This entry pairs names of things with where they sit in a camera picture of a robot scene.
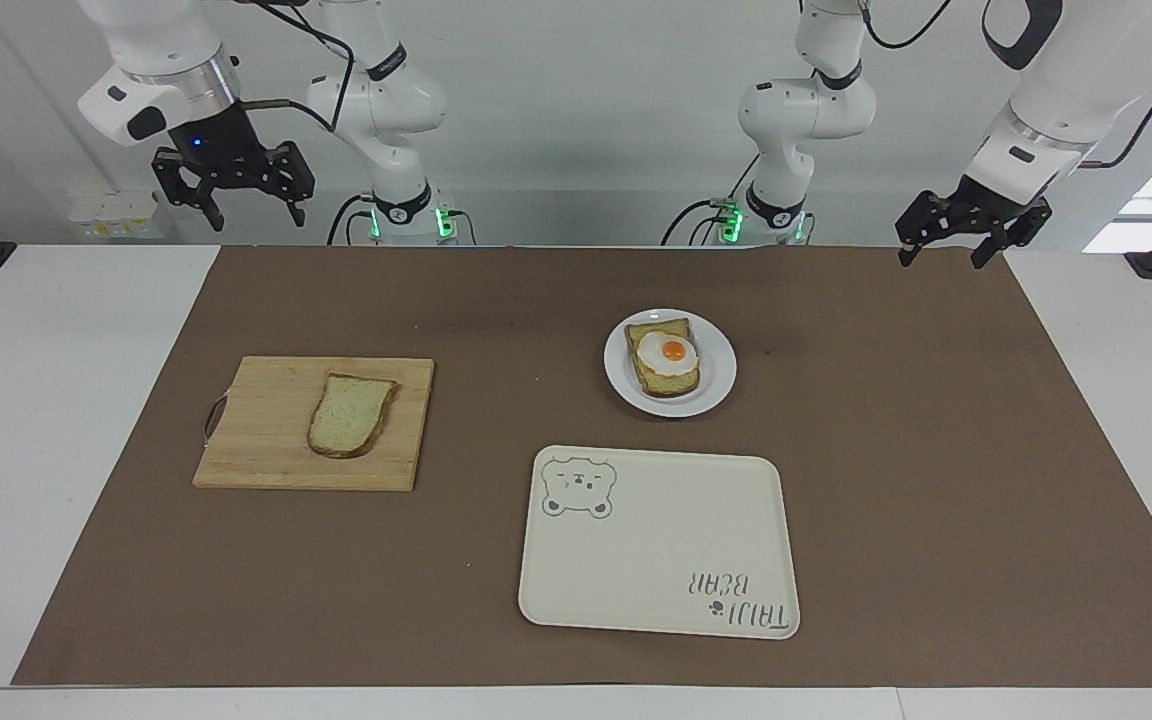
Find fried egg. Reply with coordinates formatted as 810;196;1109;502
636;330;701;379

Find cream tray with bear print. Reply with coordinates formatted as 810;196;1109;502
518;445;802;641

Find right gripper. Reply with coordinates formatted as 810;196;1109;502
152;100;316;233

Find white round plate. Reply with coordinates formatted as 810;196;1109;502
603;308;738;419

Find plain bread slice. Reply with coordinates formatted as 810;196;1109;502
307;373;400;460

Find toasted bread slice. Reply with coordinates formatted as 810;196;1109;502
625;318;703;399

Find wooden cutting board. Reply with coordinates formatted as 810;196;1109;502
192;356;436;492

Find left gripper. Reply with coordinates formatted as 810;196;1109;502
895;175;1053;270

